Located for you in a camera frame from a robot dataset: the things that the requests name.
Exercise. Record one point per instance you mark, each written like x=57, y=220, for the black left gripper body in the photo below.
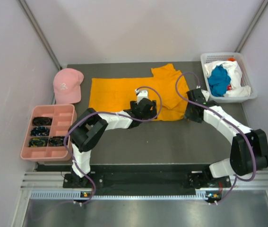
x=151, y=113

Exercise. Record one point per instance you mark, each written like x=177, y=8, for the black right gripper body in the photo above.
x=189, y=114

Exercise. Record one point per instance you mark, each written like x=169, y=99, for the orange t shirt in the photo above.
x=114, y=95

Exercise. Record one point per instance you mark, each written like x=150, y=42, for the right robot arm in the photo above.
x=249, y=148

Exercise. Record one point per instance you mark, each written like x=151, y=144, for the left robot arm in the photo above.
x=90, y=126

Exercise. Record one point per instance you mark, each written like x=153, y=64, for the blue t shirt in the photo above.
x=219, y=81

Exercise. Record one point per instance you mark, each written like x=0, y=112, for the white plastic laundry basket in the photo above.
x=223, y=56

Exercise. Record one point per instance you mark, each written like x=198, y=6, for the white t shirt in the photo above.
x=235, y=89

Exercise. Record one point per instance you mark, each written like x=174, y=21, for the pink baseball cap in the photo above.
x=67, y=86

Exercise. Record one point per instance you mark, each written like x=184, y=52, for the dark patterned socks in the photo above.
x=56, y=141

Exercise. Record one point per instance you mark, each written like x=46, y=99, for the pink divided organizer tray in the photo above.
x=63, y=116

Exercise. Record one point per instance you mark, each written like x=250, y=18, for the blue patterned socks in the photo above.
x=40, y=131

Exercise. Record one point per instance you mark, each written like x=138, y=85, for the black folded socks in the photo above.
x=42, y=121

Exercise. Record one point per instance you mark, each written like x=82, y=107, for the green patterned socks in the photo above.
x=38, y=142

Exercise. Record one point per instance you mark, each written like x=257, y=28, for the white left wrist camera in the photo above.
x=141, y=94

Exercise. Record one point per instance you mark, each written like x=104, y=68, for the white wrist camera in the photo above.
x=141, y=94
x=204, y=92

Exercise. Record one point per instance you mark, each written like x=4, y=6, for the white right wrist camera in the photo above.
x=204, y=92

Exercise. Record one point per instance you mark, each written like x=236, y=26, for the aluminium frame rail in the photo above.
x=55, y=185

